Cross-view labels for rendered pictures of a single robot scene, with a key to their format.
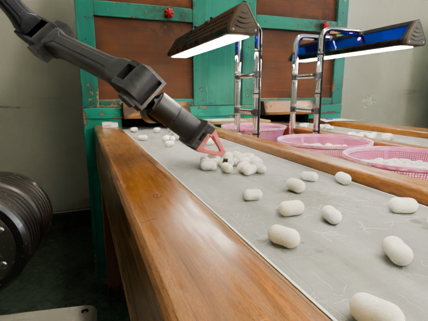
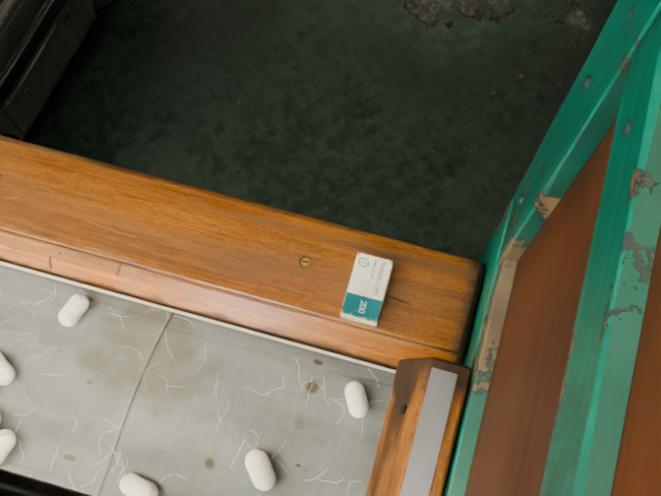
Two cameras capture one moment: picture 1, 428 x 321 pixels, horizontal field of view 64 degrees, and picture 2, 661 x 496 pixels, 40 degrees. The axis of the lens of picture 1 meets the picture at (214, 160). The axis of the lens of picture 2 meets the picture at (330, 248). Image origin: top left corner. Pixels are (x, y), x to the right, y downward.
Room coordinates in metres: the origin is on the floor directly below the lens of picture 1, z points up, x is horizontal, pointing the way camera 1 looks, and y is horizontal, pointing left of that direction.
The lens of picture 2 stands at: (1.48, 0.24, 1.59)
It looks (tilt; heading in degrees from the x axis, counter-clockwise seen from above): 73 degrees down; 128
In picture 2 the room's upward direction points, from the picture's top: 2 degrees counter-clockwise
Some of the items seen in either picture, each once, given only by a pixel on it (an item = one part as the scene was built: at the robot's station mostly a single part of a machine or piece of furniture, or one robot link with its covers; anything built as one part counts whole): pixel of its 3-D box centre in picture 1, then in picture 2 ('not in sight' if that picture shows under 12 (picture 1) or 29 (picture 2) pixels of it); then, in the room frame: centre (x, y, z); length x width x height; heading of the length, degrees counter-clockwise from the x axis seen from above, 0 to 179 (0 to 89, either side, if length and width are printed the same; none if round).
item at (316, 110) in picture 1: (323, 93); not in sight; (1.30, -0.41, 0.90); 0.20 x 0.19 x 0.45; 21
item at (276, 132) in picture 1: (253, 137); not in sight; (1.39, -0.16, 0.72); 0.27 x 0.27 x 0.10
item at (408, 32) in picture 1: (342, 45); not in sight; (1.33, -0.48, 1.08); 0.62 x 0.08 x 0.07; 21
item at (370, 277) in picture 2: (109, 124); (367, 288); (1.38, 0.42, 0.77); 0.06 x 0.04 x 0.02; 111
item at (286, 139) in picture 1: (322, 155); not in sight; (0.98, -0.32, 0.72); 0.27 x 0.27 x 0.10
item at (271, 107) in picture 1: (288, 107); not in sight; (1.77, -0.38, 0.83); 0.30 x 0.06 x 0.07; 111
